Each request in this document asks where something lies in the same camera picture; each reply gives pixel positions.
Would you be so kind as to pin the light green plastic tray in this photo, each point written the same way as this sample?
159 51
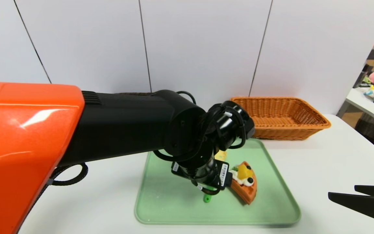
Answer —
271 201

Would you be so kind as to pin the left robot arm black and orange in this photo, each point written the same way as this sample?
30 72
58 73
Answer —
125 126

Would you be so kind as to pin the white background table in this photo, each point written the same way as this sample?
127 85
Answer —
362 104

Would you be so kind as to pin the toy waffle slice with fruit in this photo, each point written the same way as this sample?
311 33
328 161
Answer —
245 193

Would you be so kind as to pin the orange wicker basket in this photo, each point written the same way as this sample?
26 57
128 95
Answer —
287 130

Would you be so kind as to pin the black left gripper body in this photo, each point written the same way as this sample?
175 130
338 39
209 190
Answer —
223 174

